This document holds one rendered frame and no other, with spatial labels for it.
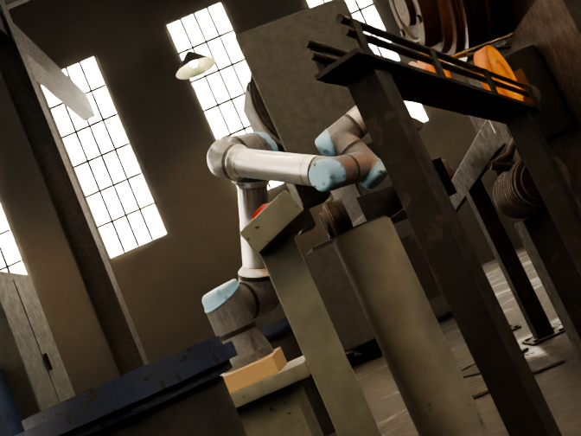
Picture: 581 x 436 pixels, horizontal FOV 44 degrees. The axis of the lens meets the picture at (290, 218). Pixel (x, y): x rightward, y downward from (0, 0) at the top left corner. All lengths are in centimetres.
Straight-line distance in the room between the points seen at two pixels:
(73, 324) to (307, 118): 854
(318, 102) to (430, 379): 361
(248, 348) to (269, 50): 317
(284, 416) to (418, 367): 70
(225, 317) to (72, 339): 1071
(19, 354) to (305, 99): 246
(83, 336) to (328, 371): 1139
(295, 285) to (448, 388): 33
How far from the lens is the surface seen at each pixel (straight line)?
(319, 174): 167
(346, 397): 130
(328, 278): 437
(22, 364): 493
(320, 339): 129
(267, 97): 478
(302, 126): 474
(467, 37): 209
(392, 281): 133
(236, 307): 201
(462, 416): 136
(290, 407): 196
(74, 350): 1266
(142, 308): 1234
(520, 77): 174
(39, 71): 1083
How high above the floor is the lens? 41
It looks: 8 degrees up
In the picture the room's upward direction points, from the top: 24 degrees counter-clockwise
